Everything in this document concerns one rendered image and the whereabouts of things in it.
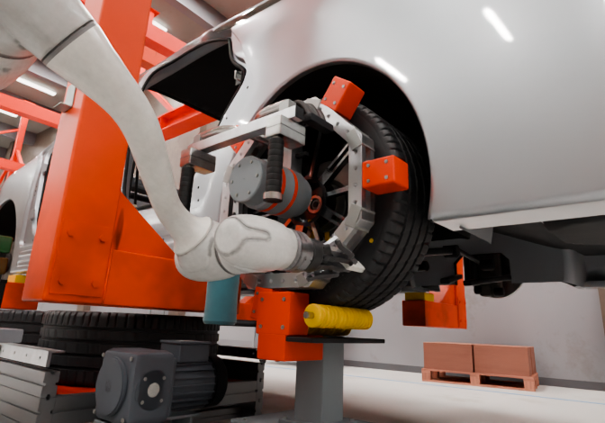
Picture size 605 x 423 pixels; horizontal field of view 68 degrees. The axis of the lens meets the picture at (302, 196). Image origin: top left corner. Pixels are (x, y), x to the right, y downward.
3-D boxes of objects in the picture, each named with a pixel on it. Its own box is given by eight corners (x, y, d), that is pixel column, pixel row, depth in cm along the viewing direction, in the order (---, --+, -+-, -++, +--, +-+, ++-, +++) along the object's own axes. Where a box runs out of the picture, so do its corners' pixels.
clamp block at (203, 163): (215, 172, 128) (217, 155, 130) (189, 163, 122) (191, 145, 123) (204, 175, 132) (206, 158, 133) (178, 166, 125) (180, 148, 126)
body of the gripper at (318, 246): (297, 279, 95) (323, 283, 102) (320, 248, 93) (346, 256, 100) (280, 256, 100) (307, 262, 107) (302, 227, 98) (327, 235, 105)
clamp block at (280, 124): (305, 146, 107) (306, 125, 108) (280, 132, 100) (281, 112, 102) (290, 150, 110) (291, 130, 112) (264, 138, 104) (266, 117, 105)
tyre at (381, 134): (479, 157, 125) (322, 103, 170) (444, 126, 108) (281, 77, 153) (374, 360, 130) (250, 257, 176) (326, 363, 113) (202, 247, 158)
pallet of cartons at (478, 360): (546, 386, 466) (542, 346, 477) (532, 392, 403) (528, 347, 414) (441, 375, 529) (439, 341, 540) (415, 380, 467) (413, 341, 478)
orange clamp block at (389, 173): (377, 195, 115) (409, 190, 109) (360, 187, 109) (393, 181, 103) (377, 170, 117) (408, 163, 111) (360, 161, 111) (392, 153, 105)
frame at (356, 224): (376, 288, 107) (374, 87, 122) (361, 285, 102) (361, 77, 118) (228, 292, 141) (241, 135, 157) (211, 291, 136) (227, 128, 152)
